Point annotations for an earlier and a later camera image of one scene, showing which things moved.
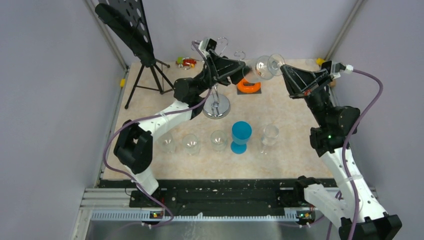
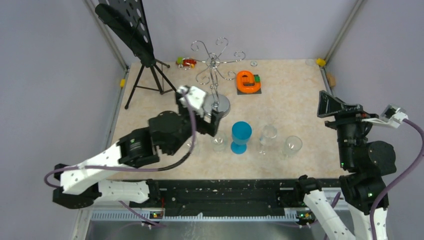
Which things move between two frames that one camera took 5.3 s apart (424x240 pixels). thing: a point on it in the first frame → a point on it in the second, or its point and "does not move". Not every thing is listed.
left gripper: x=222 y=66 → x=210 y=127
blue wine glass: x=241 y=131 does not move
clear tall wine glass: x=263 y=68 → x=293 y=144
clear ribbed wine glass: x=191 y=145 does not move
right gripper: x=297 y=80 → x=328 y=104
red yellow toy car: x=182 y=62 does not move
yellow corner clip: x=320 y=61 does not move
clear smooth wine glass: x=271 y=132 does not move
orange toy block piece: x=248 y=89 does not move
